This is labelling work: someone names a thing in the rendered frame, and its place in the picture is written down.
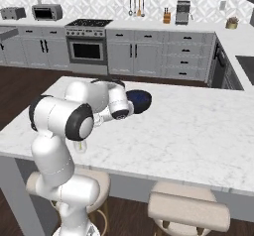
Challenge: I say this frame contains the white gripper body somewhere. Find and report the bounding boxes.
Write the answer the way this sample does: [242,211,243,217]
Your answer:
[93,108,113,127]

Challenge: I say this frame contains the glass cup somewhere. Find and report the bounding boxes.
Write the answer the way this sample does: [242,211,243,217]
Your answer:
[73,140,89,155]

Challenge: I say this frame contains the dark blue bowl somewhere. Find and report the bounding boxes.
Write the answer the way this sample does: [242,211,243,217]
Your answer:
[126,88,154,115]

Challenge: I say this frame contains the beige round stool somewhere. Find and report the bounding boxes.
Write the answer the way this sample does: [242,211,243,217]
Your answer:
[26,168,112,236]
[147,180,232,236]

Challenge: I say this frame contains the silver oven with hob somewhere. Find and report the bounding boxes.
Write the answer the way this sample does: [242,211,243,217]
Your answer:
[64,18,114,76]

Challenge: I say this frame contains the grey base cupboard run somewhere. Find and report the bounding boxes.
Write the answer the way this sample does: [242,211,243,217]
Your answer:
[105,28,216,82]
[221,62,245,91]
[0,25,70,70]

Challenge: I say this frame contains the hanging wooden spatula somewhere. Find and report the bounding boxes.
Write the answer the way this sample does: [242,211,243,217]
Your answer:
[136,0,143,18]

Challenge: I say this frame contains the silver toaster oven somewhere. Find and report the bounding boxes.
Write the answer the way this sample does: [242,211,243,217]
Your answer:
[31,3,64,22]

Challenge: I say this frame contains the wooden knife block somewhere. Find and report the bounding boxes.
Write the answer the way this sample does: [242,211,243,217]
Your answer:
[162,9,173,25]

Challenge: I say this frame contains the silver coffee machine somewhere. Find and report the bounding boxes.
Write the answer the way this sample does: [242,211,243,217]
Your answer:
[175,0,194,26]

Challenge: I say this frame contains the silver toaster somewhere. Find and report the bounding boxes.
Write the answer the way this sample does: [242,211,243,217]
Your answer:
[0,6,27,21]

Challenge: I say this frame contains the potted plant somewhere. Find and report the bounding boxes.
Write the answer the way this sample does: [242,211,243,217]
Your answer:
[225,16,240,30]

